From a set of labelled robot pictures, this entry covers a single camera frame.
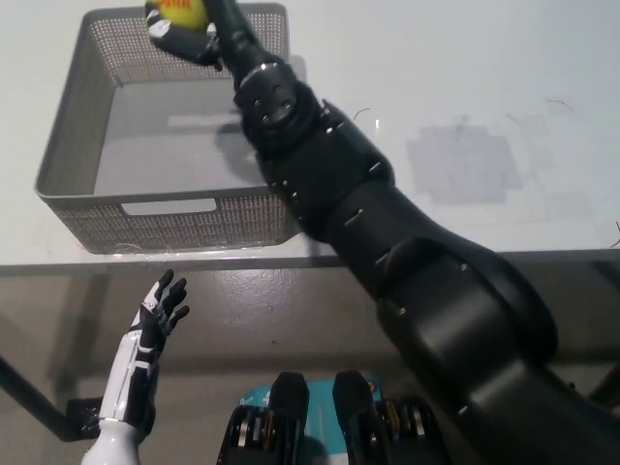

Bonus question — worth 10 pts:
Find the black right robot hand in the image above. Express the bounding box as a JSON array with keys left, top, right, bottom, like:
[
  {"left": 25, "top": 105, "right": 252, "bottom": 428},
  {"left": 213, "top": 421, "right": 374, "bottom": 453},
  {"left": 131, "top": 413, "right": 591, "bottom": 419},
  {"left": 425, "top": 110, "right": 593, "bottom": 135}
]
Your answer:
[{"left": 144, "top": 0, "right": 272, "bottom": 78}]

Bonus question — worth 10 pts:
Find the white and black left hand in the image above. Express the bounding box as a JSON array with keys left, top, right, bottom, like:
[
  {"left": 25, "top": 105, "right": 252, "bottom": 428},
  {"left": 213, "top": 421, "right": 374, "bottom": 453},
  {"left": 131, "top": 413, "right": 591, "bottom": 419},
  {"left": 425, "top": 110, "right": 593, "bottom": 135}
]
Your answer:
[{"left": 95, "top": 268, "right": 191, "bottom": 430}]

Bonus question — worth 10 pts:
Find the yellow and orange tennis ball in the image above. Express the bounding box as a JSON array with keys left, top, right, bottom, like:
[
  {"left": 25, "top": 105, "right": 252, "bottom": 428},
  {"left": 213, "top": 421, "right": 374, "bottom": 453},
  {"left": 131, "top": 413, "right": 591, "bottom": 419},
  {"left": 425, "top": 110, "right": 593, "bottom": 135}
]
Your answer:
[{"left": 144, "top": 0, "right": 207, "bottom": 31}]

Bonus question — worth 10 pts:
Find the grey perforated plastic basket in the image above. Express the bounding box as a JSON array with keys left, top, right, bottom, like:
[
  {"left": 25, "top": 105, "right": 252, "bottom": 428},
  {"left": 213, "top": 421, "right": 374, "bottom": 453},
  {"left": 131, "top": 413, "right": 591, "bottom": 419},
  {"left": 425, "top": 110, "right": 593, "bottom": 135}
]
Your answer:
[{"left": 33, "top": 2, "right": 293, "bottom": 255}]

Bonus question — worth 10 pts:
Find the grey tape patch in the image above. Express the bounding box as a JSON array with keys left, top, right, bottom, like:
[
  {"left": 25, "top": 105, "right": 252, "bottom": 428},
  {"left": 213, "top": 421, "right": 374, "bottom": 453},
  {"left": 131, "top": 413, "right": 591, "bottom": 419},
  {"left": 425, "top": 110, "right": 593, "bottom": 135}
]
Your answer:
[{"left": 404, "top": 123, "right": 523, "bottom": 205}]

